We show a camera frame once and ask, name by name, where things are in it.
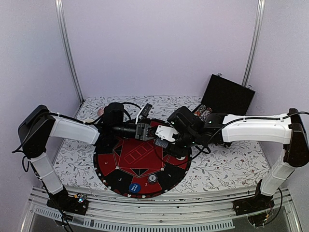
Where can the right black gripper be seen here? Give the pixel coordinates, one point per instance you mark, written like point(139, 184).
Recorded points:
point(177, 152)

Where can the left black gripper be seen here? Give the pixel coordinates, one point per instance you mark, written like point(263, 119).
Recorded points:
point(141, 126)

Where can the small poker chip stack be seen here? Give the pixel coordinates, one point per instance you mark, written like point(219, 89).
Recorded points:
point(152, 178)

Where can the blue small blind button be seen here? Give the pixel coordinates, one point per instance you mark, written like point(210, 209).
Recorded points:
point(134, 188)

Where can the blue playing card deck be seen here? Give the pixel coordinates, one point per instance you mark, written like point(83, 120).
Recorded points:
point(161, 143)

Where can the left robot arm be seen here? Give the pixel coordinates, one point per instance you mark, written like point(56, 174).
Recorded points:
point(42, 124)

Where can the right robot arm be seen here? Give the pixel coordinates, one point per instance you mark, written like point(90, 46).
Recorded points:
point(286, 129)

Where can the chip row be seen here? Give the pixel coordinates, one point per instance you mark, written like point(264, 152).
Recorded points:
point(205, 114)
point(199, 111)

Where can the chip row back left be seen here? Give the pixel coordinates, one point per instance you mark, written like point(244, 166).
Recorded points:
point(199, 111)

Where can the round red black poker mat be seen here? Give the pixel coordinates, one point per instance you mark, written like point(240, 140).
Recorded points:
point(122, 161)

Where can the black poker chip case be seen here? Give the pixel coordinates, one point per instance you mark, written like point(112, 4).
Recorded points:
point(224, 97)

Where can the red patterned small bowl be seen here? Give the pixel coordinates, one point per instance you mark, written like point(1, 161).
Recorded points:
point(100, 111)

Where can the cream ceramic cup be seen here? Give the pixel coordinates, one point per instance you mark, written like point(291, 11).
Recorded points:
point(88, 120)

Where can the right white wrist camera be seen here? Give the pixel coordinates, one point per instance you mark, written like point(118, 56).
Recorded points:
point(166, 133)

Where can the aluminium front rail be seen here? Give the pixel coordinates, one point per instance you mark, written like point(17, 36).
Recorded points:
point(180, 212)

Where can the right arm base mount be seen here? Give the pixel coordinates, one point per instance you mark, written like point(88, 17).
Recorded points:
point(258, 205)

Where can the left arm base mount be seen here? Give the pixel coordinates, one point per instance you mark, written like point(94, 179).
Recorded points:
point(61, 200)

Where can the right aluminium frame post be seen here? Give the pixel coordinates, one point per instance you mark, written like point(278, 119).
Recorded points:
point(256, 33)

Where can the aluminium frame post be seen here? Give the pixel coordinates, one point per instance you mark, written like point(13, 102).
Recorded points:
point(67, 49)
point(256, 33)

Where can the left aluminium frame post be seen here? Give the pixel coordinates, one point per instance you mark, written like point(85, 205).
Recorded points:
point(67, 49)

